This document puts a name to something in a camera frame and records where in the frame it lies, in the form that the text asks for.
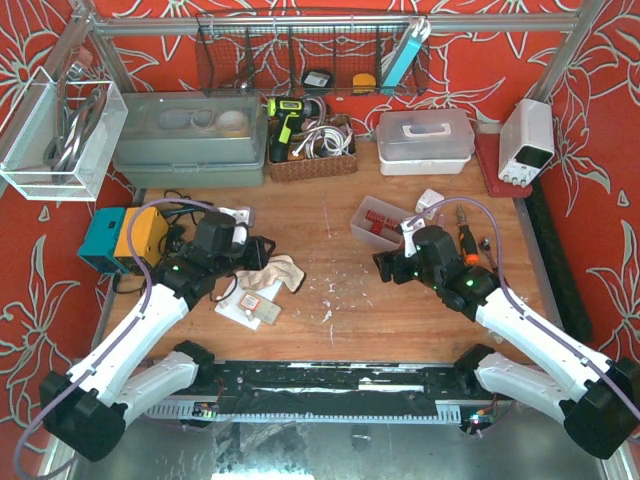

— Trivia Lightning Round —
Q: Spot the beige work glove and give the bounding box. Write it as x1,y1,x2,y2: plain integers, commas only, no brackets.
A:
237,255,306,294

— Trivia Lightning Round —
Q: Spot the red spring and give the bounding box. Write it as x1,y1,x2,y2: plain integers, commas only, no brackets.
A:
365,210,397,236

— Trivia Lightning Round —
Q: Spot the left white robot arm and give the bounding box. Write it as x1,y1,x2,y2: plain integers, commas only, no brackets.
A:
39,207,275,462

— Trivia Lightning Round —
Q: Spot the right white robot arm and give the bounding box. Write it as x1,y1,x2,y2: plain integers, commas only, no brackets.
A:
373,225,639,459

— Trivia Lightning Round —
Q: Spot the translucent plastic spring box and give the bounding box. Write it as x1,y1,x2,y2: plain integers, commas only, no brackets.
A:
350,196,412,251

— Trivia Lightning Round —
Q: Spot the white cube power adapter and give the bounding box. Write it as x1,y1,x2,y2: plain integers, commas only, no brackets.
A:
415,189,444,214

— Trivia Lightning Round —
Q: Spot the small clear parts case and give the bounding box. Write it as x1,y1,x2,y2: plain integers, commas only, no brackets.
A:
239,292,281,325

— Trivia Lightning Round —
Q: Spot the teal and yellow device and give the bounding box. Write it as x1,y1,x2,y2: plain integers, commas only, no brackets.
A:
77,207,169,276

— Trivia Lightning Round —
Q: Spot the grey green plastic toolbox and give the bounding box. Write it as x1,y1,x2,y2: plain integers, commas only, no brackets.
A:
113,92,268,189

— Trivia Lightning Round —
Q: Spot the white plastic storage case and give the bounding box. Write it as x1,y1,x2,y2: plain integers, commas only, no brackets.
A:
376,109,475,176

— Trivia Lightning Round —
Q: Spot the red mat under supply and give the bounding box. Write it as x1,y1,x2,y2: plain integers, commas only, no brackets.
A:
475,133,533,199

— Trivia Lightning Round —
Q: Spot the woven wicker basket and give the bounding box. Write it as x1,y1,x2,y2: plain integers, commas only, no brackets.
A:
267,114,358,182

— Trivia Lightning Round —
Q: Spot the white bench power supply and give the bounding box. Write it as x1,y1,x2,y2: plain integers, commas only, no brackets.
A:
498,99,555,188

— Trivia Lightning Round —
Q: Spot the yellow tape measure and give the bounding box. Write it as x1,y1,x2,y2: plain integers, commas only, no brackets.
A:
352,73,377,95

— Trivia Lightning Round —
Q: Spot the blue white power strip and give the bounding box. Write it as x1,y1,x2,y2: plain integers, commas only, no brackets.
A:
380,16,432,95

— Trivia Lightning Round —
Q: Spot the orange handle screwdriver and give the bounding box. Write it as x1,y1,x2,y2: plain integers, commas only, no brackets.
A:
456,205,479,266

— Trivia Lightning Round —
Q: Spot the black cable bundle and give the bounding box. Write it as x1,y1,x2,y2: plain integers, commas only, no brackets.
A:
112,188,216,296

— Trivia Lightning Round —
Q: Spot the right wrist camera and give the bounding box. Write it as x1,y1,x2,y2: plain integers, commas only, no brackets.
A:
399,217,426,258

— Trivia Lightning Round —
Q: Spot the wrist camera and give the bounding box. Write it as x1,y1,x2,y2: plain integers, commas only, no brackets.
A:
399,217,426,258
219,207,256,245

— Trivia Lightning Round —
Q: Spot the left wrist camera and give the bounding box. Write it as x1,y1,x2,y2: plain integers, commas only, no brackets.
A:
219,207,256,245

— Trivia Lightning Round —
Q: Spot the red handle ratchet wrench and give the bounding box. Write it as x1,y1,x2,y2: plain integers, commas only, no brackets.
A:
478,237,499,273

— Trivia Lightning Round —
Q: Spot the white peg base plate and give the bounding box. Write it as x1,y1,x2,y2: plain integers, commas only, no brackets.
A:
214,280,282,331

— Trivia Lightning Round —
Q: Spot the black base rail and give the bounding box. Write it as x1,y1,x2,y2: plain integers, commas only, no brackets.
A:
146,361,495,424

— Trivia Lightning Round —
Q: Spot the yellow green cordless drill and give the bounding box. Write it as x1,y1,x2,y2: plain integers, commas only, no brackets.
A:
266,97,321,163

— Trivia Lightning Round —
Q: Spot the clear acrylic wall bin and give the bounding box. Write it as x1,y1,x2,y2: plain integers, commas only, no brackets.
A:
1,68,128,202

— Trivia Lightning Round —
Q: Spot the black wire hanging basket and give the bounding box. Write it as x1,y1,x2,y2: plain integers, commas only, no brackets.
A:
194,10,432,99

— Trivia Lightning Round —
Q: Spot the aluminium frame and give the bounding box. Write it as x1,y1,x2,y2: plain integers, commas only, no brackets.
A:
0,0,619,151

